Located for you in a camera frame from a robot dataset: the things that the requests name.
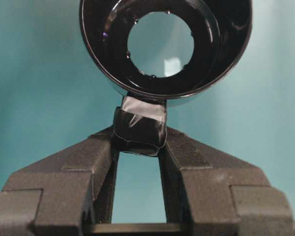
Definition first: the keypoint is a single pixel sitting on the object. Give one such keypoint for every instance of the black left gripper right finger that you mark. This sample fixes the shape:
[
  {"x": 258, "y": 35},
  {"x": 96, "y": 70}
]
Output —
[{"x": 216, "y": 194}]

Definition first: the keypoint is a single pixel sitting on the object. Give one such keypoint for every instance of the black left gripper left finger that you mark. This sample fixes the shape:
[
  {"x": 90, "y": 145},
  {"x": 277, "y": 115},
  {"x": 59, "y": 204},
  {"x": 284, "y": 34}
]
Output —
[{"x": 57, "y": 195}]

